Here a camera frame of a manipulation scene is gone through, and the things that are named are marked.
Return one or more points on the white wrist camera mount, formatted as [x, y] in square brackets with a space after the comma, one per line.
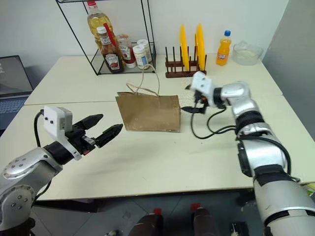
[203, 84]
[55, 119]

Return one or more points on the grey laptop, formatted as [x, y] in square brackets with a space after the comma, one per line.
[12, 76]

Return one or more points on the dark wooden plate rack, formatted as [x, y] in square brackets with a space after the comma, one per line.
[177, 71]

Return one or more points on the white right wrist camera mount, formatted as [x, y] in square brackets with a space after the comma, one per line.
[203, 84]

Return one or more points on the yellow green object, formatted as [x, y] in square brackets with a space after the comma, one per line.
[309, 188]

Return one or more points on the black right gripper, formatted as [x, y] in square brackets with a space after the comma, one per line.
[202, 102]

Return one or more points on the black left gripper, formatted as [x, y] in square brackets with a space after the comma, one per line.
[78, 140]

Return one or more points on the large cooking oil bottle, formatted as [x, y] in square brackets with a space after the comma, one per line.
[94, 24]

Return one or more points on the dark rounded shape red tag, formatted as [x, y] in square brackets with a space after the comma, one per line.
[147, 225]

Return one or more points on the orange soda bottle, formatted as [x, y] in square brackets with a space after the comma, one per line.
[223, 51]

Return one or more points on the red squeeze ketchup bottle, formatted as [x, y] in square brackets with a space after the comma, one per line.
[126, 52]

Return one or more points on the clear glass bowl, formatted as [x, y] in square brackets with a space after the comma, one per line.
[247, 54]

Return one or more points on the dark glass ketchup bottle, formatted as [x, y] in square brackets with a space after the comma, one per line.
[112, 59]

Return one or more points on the yellow plate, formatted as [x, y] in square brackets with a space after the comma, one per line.
[184, 46]
[200, 45]

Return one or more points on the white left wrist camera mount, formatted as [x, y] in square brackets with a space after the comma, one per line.
[55, 119]

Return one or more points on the white jar with blue label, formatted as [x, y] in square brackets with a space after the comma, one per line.
[145, 43]
[140, 57]

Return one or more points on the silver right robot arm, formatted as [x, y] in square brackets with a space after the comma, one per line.
[270, 152]

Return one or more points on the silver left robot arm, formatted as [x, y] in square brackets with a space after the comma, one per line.
[22, 169]

